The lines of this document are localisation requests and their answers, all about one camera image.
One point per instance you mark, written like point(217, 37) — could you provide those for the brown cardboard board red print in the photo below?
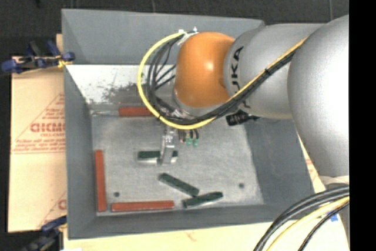
point(35, 173)

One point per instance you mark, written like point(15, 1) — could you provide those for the dark green block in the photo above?
point(179, 184)
point(202, 199)
point(148, 155)

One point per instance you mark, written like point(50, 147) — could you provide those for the red-brown flat block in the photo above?
point(100, 182)
point(142, 205)
point(133, 111)

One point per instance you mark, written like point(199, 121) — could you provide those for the black cylinder on white bracket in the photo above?
point(238, 119)

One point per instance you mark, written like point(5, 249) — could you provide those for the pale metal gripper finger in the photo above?
point(163, 150)
point(172, 153)

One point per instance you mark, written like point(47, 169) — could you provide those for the grey metal bin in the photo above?
point(132, 38)

